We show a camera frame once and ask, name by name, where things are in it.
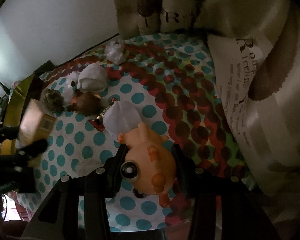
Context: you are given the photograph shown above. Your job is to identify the red snack packet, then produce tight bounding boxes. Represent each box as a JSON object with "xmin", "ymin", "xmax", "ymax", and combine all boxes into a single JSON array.
[{"xmin": 89, "ymin": 98, "xmax": 117, "ymax": 132}]

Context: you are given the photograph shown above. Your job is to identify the white printed pillow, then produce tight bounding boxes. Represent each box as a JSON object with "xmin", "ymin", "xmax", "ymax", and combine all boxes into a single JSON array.
[{"xmin": 207, "ymin": 35, "xmax": 279, "ymax": 185}]

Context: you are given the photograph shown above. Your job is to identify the black wifi router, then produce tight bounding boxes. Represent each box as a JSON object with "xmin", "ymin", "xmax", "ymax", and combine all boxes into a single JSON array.
[{"xmin": 0, "ymin": 82, "xmax": 10, "ymax": 122}]

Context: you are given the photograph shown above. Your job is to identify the camouflage sock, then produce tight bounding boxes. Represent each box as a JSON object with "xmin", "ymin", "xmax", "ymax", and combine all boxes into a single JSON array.
[{"xmin": 40, "ymin": 88, "xmax": 64, "ymax": 113}]

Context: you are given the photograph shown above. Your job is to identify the white plastic bag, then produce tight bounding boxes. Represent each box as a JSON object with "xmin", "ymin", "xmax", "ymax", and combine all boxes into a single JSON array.
[
  {"xmin": 75, "ymin": 159, "xmax": 103, "ymax": 177},
  {"xmin": 62, "ymin": 72, "xmax": 79, "ymax": 104},
  {"xmin": 105, "ymin": 38, "xmax": 126, "ymax": 64}
]

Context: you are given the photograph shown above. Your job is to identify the polka dot tablecloth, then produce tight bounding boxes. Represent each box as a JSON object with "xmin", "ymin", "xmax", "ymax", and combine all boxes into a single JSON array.
[{"xmin": 14, "ymin": 32, "xmax": 256, "ymax": 231}]

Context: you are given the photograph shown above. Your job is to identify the black power adapter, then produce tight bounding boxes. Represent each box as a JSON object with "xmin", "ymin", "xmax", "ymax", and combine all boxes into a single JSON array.
[{"xmin": 34, "ymin": 60, "xmax": 55, "ymax": 75}]

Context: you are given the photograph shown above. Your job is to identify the gold metal tray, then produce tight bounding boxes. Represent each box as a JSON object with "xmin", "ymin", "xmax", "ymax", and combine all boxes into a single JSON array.
[{"xmin": 0, "ymin": 73, "xmax": 44, "ymax": 155}]

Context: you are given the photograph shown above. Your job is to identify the yellow medicine box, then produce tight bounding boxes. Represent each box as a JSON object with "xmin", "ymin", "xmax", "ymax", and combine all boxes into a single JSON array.
[{"xmin": 18, "ymin": 99, "xmax": 56, "ymax": 146}]

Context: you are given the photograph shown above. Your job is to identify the orange toy pig figure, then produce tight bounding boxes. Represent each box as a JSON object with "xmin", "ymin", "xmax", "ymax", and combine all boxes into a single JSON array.
[{"xmin": 117, "ymin": 122, "xmax": 176, "ymax": 208}]

